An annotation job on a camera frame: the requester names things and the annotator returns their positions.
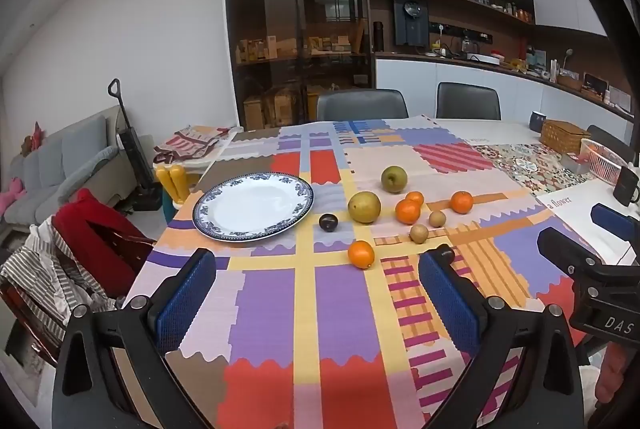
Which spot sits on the grey sofa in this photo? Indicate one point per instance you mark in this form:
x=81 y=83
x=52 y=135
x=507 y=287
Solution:
x=65 y=164

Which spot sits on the wicker basket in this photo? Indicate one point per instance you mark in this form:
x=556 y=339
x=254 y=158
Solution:
x=565 y=136

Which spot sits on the dark wooden chair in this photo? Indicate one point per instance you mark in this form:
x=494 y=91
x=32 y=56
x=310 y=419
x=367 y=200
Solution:
x=25 y=319

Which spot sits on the white printed paper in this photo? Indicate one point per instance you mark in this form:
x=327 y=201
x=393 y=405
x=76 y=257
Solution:
x=575 y=209

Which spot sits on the floral patterned table mat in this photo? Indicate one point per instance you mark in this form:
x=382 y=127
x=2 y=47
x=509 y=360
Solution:
x=530 y=166

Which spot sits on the black wall water dispenser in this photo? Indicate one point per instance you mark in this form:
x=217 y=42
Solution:
x=411 y=21

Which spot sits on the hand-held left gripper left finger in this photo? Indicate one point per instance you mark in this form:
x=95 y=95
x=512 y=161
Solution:
x=185 y=299

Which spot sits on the dark grey chair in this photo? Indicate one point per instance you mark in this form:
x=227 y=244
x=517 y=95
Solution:
x=362 y=105
x=467 y=101
x=612 y=140

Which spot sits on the large yellow pear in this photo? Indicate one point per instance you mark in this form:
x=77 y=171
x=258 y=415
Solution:
x=364 y=207

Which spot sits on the glass door display cabinet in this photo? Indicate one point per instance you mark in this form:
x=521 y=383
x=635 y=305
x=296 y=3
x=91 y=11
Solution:
x=280 y=34

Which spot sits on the red garment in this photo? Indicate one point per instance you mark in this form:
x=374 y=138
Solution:
x=95 y=224

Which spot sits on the orange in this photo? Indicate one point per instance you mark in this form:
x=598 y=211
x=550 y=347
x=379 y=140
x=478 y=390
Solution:
x=407 y=212
x=461 y=202
x=361 y=254

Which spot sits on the striped grey white garment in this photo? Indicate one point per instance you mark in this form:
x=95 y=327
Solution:
x=45 y=274

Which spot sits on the colourful patchwork tablecloth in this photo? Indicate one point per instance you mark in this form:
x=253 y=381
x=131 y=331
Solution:
x=330 y=309

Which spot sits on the pink plush toy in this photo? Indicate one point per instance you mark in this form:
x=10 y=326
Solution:
x=11 y=196

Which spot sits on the pink plastic basket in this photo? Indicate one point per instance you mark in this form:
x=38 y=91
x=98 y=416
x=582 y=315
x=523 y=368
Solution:
x=602 y=161

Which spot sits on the small tangerine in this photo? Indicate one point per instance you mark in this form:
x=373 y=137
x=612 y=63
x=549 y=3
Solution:
x=415 y=197

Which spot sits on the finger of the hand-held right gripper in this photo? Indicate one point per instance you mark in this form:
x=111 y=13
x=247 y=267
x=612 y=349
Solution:
x=560 y=249
x=612 y=221

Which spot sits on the green apple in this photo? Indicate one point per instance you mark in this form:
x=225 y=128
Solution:
x=393 y=179

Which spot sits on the small grey box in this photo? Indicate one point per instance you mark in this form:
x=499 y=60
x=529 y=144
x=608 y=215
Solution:
x=575 y=163

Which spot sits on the brown kiwi fruit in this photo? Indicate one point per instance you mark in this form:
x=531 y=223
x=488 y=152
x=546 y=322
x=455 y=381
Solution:
x=419 y=234
x=437 y=218

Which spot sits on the dark purple plum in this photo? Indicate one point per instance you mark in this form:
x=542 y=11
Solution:
x=328 y=223

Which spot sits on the glass kettle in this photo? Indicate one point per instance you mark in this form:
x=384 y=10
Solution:
x=468 y=45

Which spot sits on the dark blue cup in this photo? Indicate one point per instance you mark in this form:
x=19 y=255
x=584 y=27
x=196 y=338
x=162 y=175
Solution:
x=538 y=122

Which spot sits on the child high chair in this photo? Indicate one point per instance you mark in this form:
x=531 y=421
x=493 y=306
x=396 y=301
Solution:
x=172 y=181

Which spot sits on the black mug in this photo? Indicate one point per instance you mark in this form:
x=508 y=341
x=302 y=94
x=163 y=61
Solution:
x=626 y=186

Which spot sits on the black upright vacuum cleaner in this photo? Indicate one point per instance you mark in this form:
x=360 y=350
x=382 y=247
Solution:
x=132 y=149

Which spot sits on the blue rimmed white plate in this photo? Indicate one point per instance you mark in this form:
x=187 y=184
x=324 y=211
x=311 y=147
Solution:
x=252 y=207

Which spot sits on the white lower cabinet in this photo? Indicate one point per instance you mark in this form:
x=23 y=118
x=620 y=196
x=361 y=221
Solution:
x=420 y=76

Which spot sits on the person's right hand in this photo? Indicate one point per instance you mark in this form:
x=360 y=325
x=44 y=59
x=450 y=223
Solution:
x=617 y=374

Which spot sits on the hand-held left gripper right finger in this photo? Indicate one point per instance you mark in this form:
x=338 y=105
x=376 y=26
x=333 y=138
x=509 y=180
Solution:
x=450 y=304

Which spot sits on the red plush toy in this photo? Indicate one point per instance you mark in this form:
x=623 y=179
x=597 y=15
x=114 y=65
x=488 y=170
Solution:
x=32 y=140

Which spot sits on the folded red striped cloth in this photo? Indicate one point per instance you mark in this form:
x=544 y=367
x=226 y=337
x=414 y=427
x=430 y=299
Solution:
x=190 y=141

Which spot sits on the black thermos bottle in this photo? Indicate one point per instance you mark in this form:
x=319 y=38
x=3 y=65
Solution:
x=378 y=37

